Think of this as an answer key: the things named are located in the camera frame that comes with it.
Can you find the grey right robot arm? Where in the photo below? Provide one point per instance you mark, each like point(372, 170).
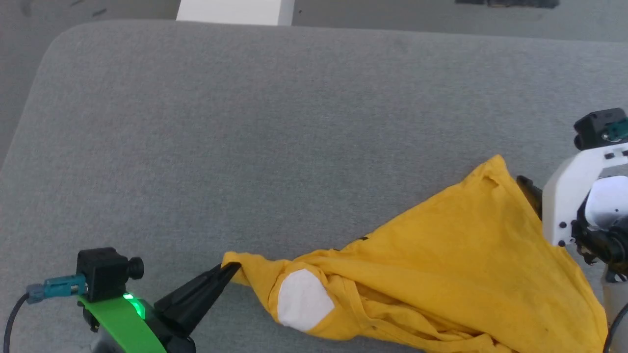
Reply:
point(608, 201)

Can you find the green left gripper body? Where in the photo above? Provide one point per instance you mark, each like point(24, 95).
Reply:
point(122, 323)

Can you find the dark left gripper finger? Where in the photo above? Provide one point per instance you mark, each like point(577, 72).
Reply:
point(196, 287)
point(196, 309)

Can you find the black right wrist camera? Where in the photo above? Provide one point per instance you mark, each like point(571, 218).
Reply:
point(593, 127)

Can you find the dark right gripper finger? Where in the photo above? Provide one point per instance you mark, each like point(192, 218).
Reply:
point(534, 196)

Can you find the large black floor mat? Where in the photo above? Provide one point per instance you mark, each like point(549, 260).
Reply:
point(505, 3)

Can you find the white rectangular block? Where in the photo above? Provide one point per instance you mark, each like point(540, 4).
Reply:
point(230, 11)

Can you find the yellow printed t-shirt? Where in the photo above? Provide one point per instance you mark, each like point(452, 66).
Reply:
point(441, 255)

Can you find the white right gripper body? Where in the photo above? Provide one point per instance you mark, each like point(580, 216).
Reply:
point(562, 196)

